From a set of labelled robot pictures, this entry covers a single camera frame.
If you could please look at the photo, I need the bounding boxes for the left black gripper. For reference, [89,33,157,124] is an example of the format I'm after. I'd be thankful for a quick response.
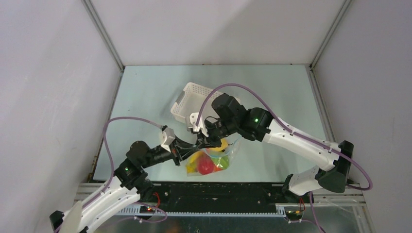
[140,134,200,168]

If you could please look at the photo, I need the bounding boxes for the yellow toy banana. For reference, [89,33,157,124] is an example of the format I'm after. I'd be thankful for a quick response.
[186,151,206,174]

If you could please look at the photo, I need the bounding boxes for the yellow toy lemon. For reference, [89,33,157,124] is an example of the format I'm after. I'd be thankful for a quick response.
[207,138,229,152]

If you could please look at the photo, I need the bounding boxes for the clear zip top bag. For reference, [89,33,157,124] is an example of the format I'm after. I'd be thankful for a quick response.
[185,135,241,176]

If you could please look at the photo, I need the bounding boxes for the large red toy apple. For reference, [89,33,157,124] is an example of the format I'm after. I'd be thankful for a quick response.
[197,157,215,175]

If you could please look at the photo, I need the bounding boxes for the green toy starfruit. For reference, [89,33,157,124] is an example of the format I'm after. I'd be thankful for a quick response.
[213,156,230,170]

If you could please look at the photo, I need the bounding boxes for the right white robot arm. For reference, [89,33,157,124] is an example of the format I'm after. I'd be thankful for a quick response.
[199,93,354,203]

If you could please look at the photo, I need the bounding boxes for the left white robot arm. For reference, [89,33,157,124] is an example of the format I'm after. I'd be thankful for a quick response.
[49,138,202,233]

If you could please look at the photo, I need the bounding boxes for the white perforated plastic basket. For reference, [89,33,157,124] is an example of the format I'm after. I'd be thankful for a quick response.
[171,82,223,123]

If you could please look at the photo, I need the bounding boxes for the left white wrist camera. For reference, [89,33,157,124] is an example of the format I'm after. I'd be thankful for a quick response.
[159,126,175,152]

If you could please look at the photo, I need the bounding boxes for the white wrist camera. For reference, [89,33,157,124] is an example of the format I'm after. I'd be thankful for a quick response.
[159,126,175,152]
[185,112,208,137]

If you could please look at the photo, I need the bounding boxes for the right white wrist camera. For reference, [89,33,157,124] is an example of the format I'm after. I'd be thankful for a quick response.
[185,112,208,137]

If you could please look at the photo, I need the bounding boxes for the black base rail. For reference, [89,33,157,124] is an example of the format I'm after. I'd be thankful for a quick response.
[122,181,314,214]

